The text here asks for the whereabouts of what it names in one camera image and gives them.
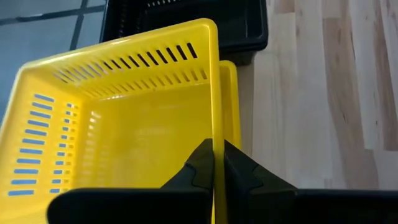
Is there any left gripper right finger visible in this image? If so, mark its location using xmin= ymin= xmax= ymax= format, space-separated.
xmin=223 ymin=139 xmax=398 ymax=224

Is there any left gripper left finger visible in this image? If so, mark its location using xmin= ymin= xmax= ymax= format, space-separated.
xmin=46 ymin=138 xmax=216 ymax=224

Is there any yellow plastic basket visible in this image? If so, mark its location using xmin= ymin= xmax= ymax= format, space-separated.
xmin=0 ymin=17 xmax=225 ymax=224
xmin=218 ymin=60 xmax=243 ymax=151

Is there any black plastic basket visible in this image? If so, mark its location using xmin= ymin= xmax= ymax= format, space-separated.
xmin=99 ymin=0 xmax=269 ymax=53
xmin=217 ymin=46 xmax=259 ymax=67

